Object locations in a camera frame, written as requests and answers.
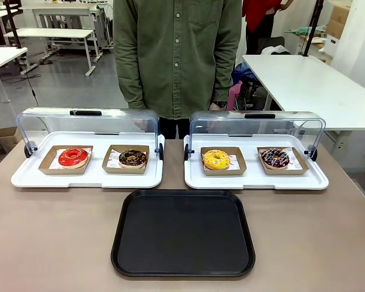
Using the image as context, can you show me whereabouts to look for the person's right hand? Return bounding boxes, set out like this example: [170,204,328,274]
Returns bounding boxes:
[132,117,148,133]

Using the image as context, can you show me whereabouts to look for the chocolate donut with sprinkles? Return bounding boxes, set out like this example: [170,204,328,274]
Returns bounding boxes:
[118,148,148,169]

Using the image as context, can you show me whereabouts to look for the brown cardboard food tray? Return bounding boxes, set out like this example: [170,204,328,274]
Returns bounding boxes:
[200,146,248,176]
[38,145,94,176]
[256,146,310,176]
[102,144,150,175]

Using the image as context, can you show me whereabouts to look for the yellow glazed donut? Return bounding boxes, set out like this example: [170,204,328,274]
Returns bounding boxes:
[202,148,231,170]

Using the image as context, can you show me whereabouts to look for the white display tray base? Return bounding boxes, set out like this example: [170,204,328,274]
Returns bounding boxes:
[10,130,165,189]
[184,133,330,191]

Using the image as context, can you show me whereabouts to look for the dark donut with white stripes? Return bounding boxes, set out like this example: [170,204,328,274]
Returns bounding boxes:
[260,147,290,170]

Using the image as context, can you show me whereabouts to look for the red glazed donut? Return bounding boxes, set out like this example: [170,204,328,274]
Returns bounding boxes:
[58,148,89,170]

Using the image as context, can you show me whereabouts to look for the black serving tray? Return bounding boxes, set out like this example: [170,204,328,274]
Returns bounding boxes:
[110,189,256,277]

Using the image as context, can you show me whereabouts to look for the pink cloth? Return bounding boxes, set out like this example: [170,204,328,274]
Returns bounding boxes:
[226,80,243,111]

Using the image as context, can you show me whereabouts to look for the person's black trousers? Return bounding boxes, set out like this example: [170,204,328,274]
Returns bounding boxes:
[159,116,192,141]

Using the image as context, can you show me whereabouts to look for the blue bag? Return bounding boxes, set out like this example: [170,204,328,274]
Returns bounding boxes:
[232,62,252,89]

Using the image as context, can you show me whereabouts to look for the person's green shirt torso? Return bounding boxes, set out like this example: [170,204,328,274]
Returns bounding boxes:
[113,0,243,120]

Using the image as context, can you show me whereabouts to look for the white crumpled cloth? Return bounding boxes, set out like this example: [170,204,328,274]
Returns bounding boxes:
[260,44,291,55]

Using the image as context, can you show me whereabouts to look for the large white table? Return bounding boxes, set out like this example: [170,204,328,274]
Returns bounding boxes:
[242,54,365,147]

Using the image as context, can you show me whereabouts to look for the person in red top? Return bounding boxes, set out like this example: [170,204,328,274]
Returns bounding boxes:
[242,0,294,55]

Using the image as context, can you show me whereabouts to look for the green fabric item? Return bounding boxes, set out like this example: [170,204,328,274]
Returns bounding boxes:
[288,26,317,36]

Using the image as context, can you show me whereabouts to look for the black stand pole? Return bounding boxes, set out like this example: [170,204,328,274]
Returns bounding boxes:
[301,0,325,58]

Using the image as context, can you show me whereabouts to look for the low white bench table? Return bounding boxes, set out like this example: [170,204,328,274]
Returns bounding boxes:
[3,28,104,77]

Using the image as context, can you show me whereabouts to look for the small white box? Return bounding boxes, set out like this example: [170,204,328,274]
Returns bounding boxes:
[324,33,341,55]

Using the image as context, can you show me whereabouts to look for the flat cardboard box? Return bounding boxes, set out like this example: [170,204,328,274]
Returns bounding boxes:
[0,127,23,153]

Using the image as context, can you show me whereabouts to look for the brown cardboard box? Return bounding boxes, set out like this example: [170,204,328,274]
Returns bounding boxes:
[325,0,352,40]

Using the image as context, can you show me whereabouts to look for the white table with metal legs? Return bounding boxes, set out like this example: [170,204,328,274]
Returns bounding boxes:
[0,47,29,104]

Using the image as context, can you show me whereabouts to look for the black chair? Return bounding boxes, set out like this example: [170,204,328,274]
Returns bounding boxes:
[4,0,24,49]

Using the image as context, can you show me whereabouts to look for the thin black floor cable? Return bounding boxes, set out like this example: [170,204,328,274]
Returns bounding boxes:
[5,60,40,107]

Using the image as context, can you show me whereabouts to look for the white desk with frame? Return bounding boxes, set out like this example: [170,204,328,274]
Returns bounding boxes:
[21,2,115,49]

